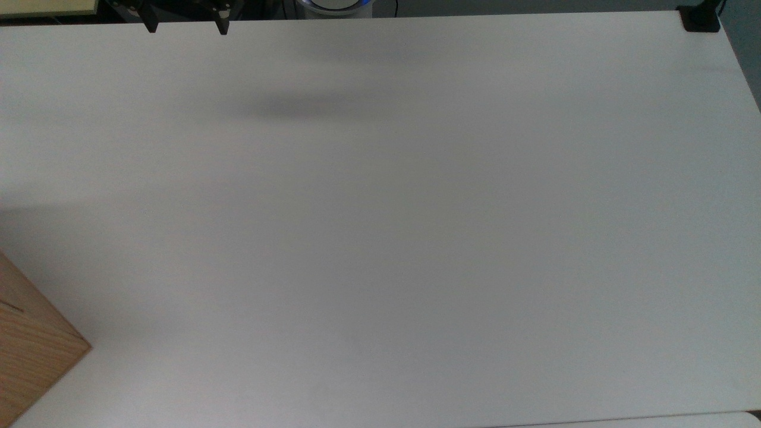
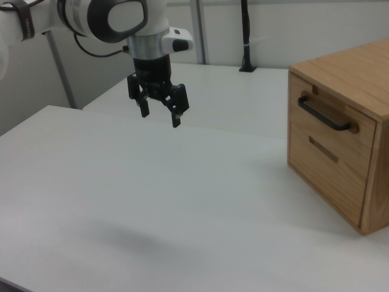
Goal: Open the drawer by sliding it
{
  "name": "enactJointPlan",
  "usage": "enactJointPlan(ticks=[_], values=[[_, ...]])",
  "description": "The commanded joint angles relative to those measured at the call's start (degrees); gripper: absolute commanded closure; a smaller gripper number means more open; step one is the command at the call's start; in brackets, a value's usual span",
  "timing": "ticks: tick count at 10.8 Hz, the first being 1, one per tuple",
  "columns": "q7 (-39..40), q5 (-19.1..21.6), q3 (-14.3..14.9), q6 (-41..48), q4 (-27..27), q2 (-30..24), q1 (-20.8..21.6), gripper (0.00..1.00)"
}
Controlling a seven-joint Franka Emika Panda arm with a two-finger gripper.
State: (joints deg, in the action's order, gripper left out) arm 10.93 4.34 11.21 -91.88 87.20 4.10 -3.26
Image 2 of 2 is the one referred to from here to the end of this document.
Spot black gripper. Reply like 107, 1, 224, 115
126, 54, 190, 128

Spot wooden drawer with slot grip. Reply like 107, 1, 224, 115
287, 122, 372, 229

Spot wooden drawer cabinet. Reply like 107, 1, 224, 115
287, 38, 389, 235

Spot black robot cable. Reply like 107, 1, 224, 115
72, 32, 132, 58

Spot grey metal frame post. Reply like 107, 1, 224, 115
194, 0, 211, 65
44, 30, 77, 110

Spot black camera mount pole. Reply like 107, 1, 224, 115
238, 0, 258, 73

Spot wooden drawer with black handle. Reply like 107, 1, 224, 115
288, 72, 377, 171

